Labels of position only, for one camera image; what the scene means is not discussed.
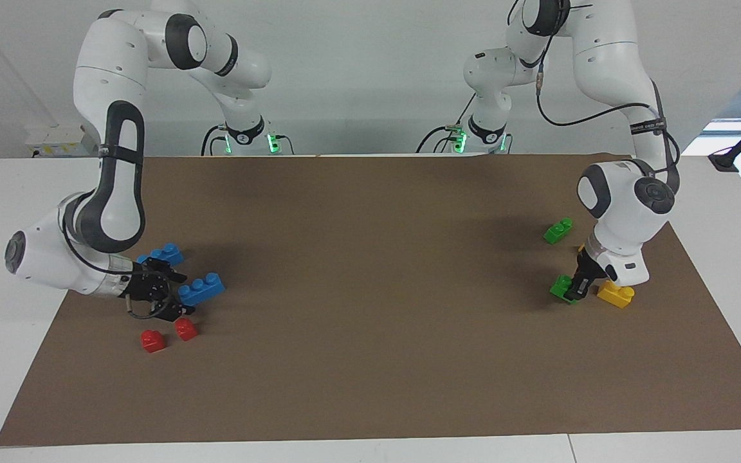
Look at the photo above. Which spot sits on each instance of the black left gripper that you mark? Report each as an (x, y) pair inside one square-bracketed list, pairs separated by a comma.
[(589, 262)]

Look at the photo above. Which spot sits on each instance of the green two-stud toy brick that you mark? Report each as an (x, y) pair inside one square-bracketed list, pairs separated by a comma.
[(557, 232), (561, 287)]

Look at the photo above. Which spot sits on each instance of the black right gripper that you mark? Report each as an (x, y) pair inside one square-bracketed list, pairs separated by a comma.
[(142, 287)]

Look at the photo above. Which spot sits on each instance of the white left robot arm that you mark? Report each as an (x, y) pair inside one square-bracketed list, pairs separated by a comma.
[(608, 58)]

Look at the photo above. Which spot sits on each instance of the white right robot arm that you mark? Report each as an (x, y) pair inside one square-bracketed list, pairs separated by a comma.
[(113, 71)]

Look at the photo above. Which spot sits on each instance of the blue three-stud toy brick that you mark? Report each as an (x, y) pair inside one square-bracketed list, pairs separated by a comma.
[(168, 253), (203, 290)]

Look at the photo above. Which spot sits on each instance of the red single-stud toy brick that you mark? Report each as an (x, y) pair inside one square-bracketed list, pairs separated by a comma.
[(186, 330), (152, 341)]

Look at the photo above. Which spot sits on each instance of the brown table mat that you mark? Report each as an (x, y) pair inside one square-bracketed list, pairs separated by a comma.
[(370, 354)]

